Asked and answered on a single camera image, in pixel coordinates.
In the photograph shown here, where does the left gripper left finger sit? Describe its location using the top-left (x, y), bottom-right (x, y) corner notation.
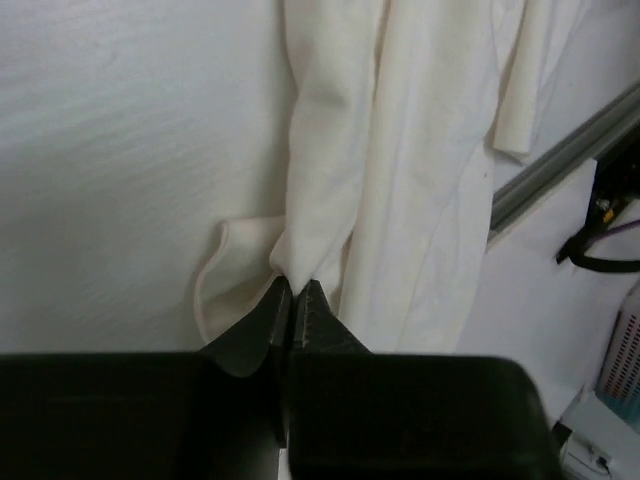
top-left (1, 278), bottom-right (291, 479)

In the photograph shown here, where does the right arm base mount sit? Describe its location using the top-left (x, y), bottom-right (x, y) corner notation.
top-left (555, 147), bottom-right (639, 274)

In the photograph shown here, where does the aluminium frame rail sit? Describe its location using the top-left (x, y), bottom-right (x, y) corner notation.
top-left (489, 84), bottom-right (639, 238)

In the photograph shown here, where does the white t shirt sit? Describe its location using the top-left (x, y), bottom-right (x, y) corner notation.
top-left (194, 1), bottom-right (590, 353)

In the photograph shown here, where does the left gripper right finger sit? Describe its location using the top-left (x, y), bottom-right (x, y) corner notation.
top-left (288, 281), bottom-right (562, 479)

